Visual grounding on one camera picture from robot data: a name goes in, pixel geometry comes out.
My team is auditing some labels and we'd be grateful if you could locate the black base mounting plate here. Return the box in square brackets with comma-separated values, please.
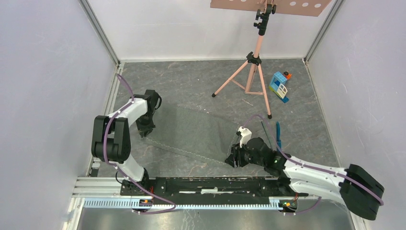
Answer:
[120, 176, 309, 206]

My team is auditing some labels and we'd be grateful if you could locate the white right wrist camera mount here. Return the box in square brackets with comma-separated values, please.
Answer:
[237, 126, 252, 148]

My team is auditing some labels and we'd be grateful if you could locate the purple cable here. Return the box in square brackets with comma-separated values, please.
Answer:
[243, 115, 384, 217]
[102, 73, 177, 215]

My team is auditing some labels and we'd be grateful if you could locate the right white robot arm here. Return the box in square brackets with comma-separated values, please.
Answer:
[225, 138, 384, 220]

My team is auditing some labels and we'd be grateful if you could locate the pink music stand tripod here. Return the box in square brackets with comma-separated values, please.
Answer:
[210, 0, 330, 119]

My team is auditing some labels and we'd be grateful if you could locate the grey cloth napkin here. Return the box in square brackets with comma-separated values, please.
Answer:
[143, 104, 238, 167]

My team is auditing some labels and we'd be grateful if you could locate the colourful toy block house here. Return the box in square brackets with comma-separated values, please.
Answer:
[269, 71, 292, 103]

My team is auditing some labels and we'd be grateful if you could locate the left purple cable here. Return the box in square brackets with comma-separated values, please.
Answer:
[102, 73, 177, 215]

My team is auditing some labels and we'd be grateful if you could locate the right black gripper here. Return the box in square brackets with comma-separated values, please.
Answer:
[224, 139, 265, 169]

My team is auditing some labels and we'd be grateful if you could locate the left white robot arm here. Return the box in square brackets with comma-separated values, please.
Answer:
[91, 90, 162, 195]

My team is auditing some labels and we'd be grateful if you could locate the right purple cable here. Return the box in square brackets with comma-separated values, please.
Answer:
[243, 115, 384, 217]

